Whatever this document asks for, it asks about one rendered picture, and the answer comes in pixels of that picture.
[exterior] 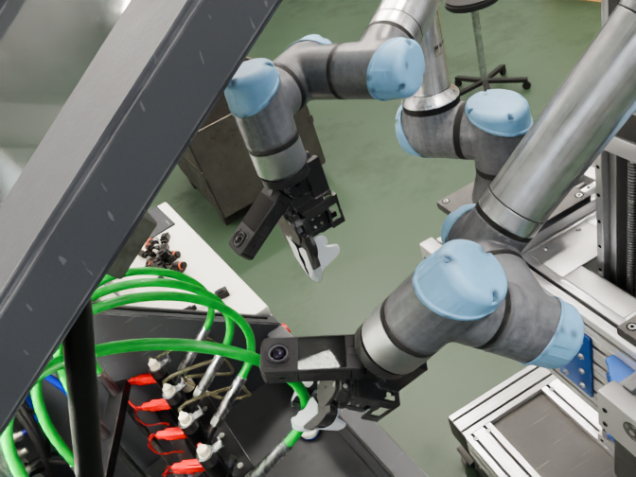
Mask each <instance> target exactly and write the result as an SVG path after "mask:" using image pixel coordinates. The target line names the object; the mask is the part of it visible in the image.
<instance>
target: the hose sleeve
mask: <svg viewBox="0 0 636 477"><path fill-rule="evenodd" d="M285 438H286V437H284V438H283V439H282V440H281V441H280V442H279V443H278V444H277V445H276V446H275V447H274V448H273V449H272V450H271V451H270V452H269V453H268V454H267V455H266V456H265V457H264V458H263V459H262V461H261V462H259V463H258V464H257V465H256V466H255V468H254V469H253V470H252V471H251V473H250V475H251V477H265V476H266V474H268V473H269V472H270V470H271V469H272V468H273V467H274V466H275V465H276V464H277V463H278V462H279V461H280V460H281V459H282V458H284V457H285V456H286V454H288V453H289V452H290V450H291V449H292V448H293V446H292V447H289V446H287V445H286V443H285Z"/></svg>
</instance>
